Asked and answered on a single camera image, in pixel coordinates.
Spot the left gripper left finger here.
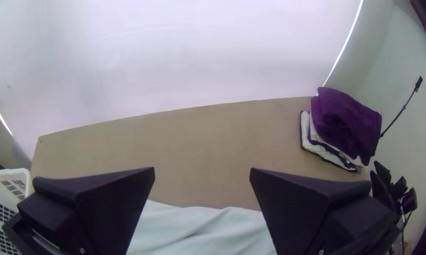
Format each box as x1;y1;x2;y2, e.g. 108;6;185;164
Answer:
2;167;156;255

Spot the white laundry basket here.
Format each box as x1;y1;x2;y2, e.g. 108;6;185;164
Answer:
0;168;33;255

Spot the white t-shirt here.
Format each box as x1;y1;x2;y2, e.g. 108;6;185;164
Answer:
126;199;277;255

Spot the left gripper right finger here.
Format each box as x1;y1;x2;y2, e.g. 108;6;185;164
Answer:
249;168;400;255

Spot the black tripod stand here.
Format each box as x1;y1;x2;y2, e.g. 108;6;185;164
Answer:
378;76;423;139

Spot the pile of folded clothes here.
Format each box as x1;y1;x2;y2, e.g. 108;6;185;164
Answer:
299;86;383;174

